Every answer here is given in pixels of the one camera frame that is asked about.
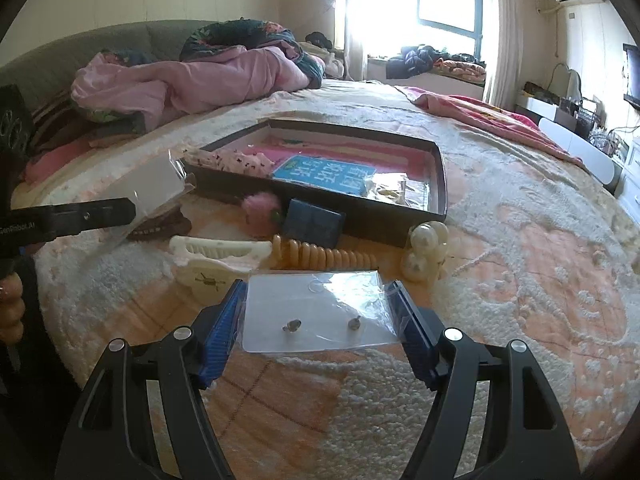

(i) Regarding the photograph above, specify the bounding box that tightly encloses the beige curtain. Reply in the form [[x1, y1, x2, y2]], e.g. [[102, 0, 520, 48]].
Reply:
[[482, 0, 523, 108]]

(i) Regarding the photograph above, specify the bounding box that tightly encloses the brown hair clip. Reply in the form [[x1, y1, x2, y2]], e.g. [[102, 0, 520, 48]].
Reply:
[[127, 209, 194, 241]]

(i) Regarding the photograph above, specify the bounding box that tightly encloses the white drawer cabinet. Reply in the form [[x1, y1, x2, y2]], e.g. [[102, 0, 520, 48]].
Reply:
[[614, 135, 640, 216]]

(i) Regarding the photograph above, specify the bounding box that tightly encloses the pile of clothes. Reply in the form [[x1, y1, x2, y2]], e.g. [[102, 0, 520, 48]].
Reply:
[[386, 44, 487, 83]]

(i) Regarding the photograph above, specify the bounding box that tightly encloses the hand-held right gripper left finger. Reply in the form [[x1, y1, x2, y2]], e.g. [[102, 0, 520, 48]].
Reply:
[[54, 280, 251, 480]]

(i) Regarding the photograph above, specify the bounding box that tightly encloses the pink quilt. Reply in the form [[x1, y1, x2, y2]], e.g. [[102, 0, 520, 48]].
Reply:
[[70, 46, 313, 122]]

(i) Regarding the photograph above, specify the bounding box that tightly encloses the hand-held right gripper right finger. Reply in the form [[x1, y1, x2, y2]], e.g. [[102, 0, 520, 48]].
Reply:
[[385, 280, 583, 480]]

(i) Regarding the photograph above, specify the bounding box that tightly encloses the clear plastic bag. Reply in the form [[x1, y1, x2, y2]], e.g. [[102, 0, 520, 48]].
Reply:
[[107, 151, 197, 256]]

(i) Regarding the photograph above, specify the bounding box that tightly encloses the red pink blanket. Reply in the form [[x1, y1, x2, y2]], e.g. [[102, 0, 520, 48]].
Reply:
[[395, 85, 586, 166]]

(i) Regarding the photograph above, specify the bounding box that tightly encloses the blue printed card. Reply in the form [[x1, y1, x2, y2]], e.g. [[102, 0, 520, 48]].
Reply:
[[271, 154, 377, 198]]

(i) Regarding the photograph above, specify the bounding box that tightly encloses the blue jewelry box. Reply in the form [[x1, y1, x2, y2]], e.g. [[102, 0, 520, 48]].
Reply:
[[279, 198, 347, 251]]

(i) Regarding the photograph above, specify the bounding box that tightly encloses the green headboard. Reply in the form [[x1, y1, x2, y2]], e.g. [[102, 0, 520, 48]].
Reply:
[[0, 20, 221, 88]]

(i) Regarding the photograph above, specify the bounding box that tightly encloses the black television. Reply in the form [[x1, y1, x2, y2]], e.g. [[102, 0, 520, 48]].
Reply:
[[621, 42, 640, 110]]

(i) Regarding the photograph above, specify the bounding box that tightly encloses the striped pillow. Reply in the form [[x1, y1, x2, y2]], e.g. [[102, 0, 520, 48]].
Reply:
[[27, 91, 101, 158]]

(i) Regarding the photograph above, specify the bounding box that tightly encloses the pink floral cloth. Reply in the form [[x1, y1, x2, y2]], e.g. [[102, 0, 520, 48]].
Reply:
[[185, 148, 277, 178]]

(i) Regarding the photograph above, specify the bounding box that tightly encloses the pink pompom hair tie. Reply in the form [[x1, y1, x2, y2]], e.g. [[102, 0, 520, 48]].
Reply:
[[242, 193, 284, 239]]

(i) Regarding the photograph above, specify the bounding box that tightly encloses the person's left hand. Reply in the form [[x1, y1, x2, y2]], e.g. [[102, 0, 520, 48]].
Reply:
[[0, 272, 26, 347]]

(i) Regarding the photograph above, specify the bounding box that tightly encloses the white bed footboard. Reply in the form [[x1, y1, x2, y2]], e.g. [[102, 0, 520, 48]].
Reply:
[[537, 117, 623, 193]]

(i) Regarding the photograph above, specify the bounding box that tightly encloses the clear earring packet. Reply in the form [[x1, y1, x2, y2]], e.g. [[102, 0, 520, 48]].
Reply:
[[240, 270, 402, 354]]

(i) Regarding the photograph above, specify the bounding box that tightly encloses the clear packet with jewelry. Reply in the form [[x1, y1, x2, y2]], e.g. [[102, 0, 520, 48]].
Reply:
[[364, 172, 432, 212]]

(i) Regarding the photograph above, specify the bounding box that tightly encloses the dark floral quilt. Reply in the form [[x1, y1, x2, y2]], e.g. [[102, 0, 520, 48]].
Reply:
[[179, 20, 326, 88]]

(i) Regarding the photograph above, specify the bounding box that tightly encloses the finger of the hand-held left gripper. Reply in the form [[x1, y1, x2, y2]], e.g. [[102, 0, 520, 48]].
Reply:
[[42, 198, 137, 240]]

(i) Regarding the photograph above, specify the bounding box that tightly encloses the white hair claw clip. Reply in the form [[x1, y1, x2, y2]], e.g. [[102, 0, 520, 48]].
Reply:
[[168, 235, 274, 307]]

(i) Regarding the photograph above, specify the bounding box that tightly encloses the dark shallow cardboard tray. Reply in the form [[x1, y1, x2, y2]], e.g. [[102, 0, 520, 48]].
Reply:
[[182, 120, 447, 250]]

